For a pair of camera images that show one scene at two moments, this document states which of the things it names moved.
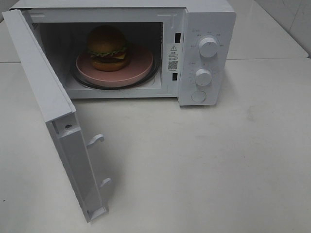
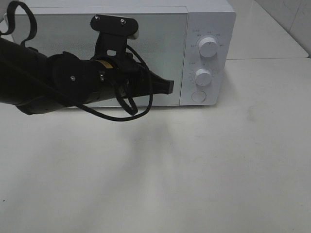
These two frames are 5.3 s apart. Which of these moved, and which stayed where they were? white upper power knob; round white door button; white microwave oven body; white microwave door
Moved: white microwave door
Stayed: white upper power knob; round white door button; white microwave oven body
